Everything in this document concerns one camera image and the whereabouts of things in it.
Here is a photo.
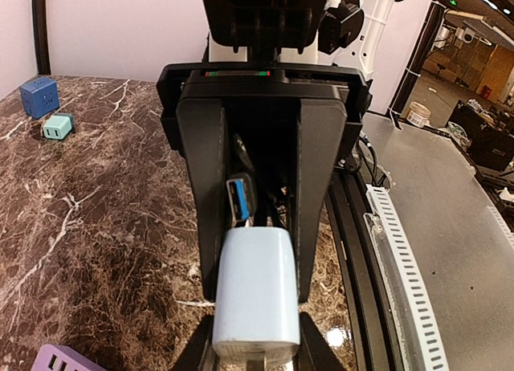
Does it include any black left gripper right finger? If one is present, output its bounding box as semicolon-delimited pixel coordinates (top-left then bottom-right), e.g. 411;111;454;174
296;312;344;371

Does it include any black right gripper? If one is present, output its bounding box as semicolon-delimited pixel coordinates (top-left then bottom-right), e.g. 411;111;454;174
157;63;369;303

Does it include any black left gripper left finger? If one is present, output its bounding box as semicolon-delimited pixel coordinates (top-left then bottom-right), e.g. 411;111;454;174
172;316;217;371

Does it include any light blue charger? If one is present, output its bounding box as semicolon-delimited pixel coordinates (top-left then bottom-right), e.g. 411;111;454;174
212;226;300;365

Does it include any black cable bundle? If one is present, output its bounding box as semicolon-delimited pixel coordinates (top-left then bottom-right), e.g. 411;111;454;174
224;132;292;230

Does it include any purple power strip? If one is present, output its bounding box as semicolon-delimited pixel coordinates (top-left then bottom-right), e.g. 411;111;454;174
31;344;105;371

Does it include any dark blue cube socket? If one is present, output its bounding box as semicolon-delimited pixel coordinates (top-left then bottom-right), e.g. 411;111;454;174
19;76;60;120

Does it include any white plastic tub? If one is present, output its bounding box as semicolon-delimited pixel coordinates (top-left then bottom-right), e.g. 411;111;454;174
406;101;431;128

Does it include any teal small charger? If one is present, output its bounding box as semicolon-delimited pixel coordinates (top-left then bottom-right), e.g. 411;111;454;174
42;112;75;141

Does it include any black front aluminium rail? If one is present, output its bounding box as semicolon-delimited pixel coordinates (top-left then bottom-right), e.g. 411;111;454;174
325;168;405;370

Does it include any white slotted cable duct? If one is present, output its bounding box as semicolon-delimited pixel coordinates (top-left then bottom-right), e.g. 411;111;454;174
364;185;449;370

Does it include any right black frame post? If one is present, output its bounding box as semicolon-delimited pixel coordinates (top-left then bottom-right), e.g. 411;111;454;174
388;0;446;127

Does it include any black frame post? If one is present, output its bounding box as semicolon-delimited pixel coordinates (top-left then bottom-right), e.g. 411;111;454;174
388;0;446;127
31;0;51;75

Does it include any left black frame post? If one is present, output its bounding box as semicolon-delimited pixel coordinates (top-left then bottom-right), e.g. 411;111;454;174
31;0;51;75

